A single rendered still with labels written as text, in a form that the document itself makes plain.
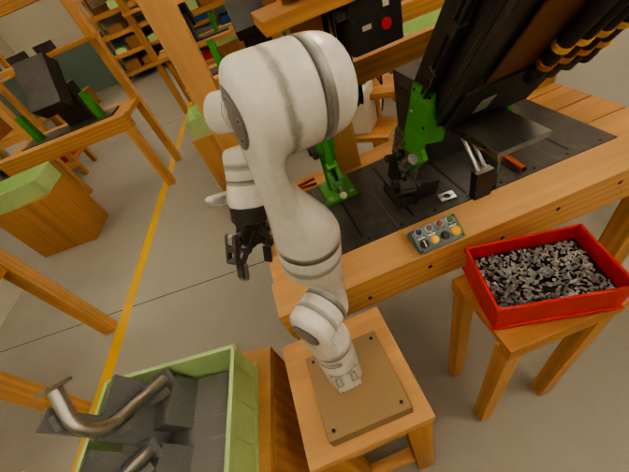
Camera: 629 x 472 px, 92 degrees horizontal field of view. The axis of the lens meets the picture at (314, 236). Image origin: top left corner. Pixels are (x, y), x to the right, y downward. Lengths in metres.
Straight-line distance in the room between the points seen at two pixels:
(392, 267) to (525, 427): 1.03
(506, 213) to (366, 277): 0.49
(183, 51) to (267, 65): 0.92
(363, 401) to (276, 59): 0.74
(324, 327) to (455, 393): 1.27
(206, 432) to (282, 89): 0.92
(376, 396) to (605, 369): 1.32
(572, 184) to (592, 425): 1.03
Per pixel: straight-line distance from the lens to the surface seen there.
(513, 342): 1.00
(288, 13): 1.05
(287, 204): 0.31
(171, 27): 1.16
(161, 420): 1.03
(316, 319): 0.56
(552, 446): 1.78
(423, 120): 1.03
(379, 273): 0.97
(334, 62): 0.27
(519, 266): 1.04
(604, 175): 1.33
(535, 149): 1.41
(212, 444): 1.01
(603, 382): 1.93
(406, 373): 0.89
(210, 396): 1.05
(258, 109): 0.25
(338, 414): 0.83
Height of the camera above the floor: 1.69
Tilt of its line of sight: 44 degrees down
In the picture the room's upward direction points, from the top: 23 degrees counter-clockwise
